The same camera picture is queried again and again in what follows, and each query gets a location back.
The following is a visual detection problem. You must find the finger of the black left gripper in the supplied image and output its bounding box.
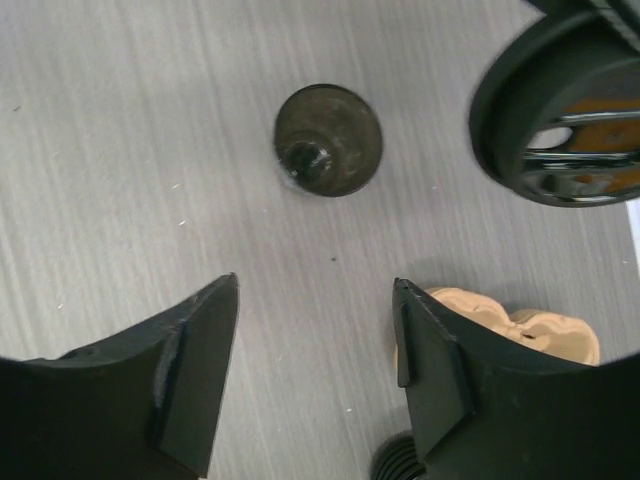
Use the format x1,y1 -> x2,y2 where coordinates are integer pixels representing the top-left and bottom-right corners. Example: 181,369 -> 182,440
527,0 -> 639,40

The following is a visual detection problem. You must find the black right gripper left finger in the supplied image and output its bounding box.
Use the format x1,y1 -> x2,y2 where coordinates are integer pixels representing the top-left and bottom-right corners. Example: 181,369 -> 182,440
1,274 -> 239,479

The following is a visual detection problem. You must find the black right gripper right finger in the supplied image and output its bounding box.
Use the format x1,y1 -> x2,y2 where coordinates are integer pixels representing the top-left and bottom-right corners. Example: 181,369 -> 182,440
393,279 -> 639,479

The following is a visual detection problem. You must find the black coffee cup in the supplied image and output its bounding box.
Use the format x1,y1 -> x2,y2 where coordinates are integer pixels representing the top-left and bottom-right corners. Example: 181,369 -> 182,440
273,83 -> 384,198

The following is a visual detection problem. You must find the brown pulp cup carrier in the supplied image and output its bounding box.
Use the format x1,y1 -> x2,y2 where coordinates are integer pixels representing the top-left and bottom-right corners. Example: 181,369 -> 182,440
426,287 -> 601,367

